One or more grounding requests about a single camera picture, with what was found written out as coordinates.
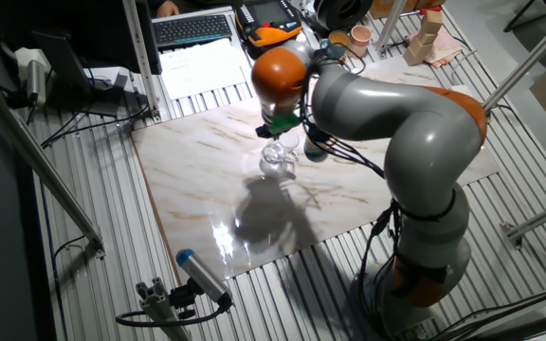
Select clear glass mug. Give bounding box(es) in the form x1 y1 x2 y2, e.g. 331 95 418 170
259 135 301 181

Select pink cup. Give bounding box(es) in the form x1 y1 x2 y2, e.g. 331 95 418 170
346 25 373 61

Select person's bare hand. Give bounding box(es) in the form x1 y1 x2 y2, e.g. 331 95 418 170
155 0 182 19

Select blue mug with yellow band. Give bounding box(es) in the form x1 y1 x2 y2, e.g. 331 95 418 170
302 136 330 164

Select white marble pattern board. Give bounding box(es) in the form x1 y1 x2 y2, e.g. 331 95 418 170
130 55 501 280

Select white printed paper sheets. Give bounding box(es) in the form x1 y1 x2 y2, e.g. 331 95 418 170
158 37 248 101

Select orange black teach pendant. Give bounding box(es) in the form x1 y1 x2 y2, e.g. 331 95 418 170
233 0 303 51

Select teal mug with orange inside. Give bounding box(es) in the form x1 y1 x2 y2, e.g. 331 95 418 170
319 30 351 61

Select black computer keyboard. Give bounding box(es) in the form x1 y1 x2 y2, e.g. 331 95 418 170
152 13 234 48

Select black round spool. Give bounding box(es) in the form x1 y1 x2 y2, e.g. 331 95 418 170
313 0 373 32

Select stacked wooden blocks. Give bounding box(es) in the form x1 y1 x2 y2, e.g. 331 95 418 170
401 9 445 67

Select brown cardboard box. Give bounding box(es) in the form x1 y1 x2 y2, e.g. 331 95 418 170
370 0 447 20

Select pink cloth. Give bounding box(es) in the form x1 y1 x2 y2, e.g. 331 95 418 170
405 30 466 70

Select short aluminium profile stand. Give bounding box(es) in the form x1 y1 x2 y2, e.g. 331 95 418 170
135 277 193 341

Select white grey cylindrical device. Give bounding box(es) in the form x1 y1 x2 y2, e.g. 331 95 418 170
14 46 54 108

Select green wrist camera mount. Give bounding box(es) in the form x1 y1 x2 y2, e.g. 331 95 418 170
267 112 301 135

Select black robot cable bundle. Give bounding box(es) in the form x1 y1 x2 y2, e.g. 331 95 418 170
299 51 407 340

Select aluminium frame post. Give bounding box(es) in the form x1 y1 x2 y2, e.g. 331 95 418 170
375 0 408 53
120 0 163 122

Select silver camera with blue cap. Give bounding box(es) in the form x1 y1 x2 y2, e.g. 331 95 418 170
175 248 234 307

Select black monitor cable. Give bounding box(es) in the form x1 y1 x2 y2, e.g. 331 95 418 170
40 103 151 149

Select black camera clamp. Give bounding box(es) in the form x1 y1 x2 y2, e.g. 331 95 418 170
168 278 203 321

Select black camera cable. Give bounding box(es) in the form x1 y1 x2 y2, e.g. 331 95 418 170
115 302 234 329

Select long aluminium frame bar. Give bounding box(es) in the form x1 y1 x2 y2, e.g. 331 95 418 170
0 65 108 260

